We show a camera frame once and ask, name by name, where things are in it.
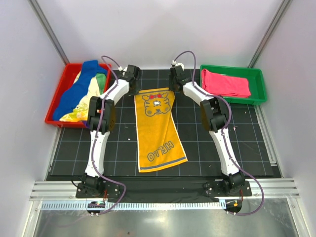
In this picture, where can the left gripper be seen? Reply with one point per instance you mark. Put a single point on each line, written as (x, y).
(135, 91)

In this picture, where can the pink towel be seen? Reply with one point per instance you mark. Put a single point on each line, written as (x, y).
(224, 85)

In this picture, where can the red plastic bin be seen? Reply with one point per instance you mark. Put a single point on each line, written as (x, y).
(74, 66)

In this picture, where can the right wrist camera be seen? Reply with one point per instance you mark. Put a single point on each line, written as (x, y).
(175, 64)

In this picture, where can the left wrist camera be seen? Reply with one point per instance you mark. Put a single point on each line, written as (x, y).
(122, 70)

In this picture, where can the yellow and blue towel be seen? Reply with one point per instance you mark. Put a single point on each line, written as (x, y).
(159, 145)

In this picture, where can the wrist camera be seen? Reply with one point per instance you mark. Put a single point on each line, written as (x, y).
(175, 64)
(122, 70)

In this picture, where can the slotted cable duct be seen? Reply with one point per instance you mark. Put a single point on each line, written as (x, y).
(97, 205)

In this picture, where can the cream towel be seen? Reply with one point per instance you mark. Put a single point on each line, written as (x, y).
(80, 111)

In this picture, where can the green towel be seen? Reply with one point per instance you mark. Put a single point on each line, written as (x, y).
(101, 81)

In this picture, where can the right aluminium corner post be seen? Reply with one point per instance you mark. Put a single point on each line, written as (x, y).
(279, 14)

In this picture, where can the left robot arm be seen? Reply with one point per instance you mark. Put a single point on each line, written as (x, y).
(101, 121)

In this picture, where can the aluminium frame rail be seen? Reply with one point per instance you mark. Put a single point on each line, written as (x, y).
(49, 190)

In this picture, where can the left aluminium corner post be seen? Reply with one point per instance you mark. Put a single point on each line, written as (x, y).
(48, 29)

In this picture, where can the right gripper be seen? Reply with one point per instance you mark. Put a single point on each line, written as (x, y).
(171, 88)

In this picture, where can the aluminium corner post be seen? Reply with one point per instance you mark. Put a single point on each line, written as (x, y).
(48, 29)
(279, 14)

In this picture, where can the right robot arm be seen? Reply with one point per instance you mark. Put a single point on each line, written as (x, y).
(215, 116)

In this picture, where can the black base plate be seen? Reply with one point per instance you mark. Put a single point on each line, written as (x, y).
(161, 189)

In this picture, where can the green plastic bin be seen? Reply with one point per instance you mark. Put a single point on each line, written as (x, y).
(254, 77)

